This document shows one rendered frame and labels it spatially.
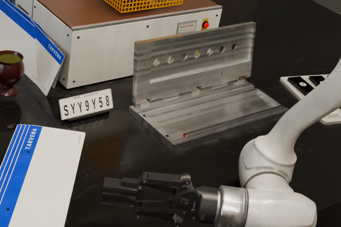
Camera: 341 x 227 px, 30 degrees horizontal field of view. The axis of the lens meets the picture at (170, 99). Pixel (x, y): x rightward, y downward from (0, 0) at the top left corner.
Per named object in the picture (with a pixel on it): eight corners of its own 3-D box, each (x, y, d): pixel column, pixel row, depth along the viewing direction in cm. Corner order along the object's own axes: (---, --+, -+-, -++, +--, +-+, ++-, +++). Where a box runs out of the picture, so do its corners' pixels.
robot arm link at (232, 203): (239, 240, 131) (211, 237, 131) (236, 212, 139) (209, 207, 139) (249, 207, 127) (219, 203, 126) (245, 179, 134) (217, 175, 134)
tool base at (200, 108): (172, 152, 164) (175, 141, 162) (128, 112, 177) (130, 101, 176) (287, 116, 190) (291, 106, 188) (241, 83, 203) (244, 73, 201)
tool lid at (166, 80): (137, 43, 167) (134, 41, 168) (135, 109, 174) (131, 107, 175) (256, 22, 193) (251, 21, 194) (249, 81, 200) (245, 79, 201)
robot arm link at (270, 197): (239, 246, 131) (234, 206, 142) (312, 256, 132) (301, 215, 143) (251, 205, 126) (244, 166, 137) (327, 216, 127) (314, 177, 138)
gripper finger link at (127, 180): (145, 189, 129) (147, 178, 128) (121, 186, 129) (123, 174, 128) (146, 185, 131) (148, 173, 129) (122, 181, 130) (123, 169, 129)
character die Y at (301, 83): (304, 96, 201) (305, 92, 200) (286, 80, 208) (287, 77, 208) (316, 94, 203) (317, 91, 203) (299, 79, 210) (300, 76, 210)
